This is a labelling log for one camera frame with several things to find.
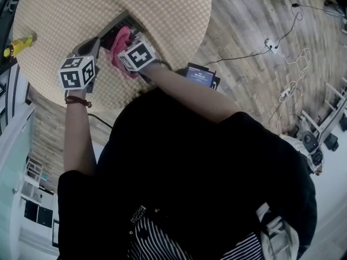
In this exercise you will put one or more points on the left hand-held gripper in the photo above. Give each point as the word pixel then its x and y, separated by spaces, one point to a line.
pixel 73 74

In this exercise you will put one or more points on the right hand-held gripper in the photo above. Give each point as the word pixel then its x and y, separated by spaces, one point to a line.
pixel 138 55

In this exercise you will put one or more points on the pink cloth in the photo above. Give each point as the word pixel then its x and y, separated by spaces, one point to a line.
pixel 120 41

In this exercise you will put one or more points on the person's right forearm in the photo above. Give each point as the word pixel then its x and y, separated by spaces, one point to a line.
pixel 189 93

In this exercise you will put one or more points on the person's left forearm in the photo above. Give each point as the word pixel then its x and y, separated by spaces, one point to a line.
pixel 78 139

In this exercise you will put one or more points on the grey shoulder bag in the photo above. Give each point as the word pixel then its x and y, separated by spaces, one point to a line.
pixel 279 240

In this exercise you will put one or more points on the round table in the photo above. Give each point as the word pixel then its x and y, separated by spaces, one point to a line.
pixel 81 4

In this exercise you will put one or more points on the black display screen device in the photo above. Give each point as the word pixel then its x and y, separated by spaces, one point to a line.
pixel 199 76

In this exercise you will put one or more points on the yellow label drink bottle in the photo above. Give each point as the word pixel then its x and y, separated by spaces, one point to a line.
pixel 20 43

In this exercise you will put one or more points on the person's black shirt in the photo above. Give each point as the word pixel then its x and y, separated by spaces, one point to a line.
pixel 189 158

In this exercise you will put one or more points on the small white power strip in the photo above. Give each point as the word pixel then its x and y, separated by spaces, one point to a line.
pixel 286 92

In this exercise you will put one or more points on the person's striped garment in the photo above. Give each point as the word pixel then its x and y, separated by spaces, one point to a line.
pixel 151 242

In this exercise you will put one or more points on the white metal table frame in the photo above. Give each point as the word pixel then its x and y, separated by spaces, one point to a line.
pixel 325 126

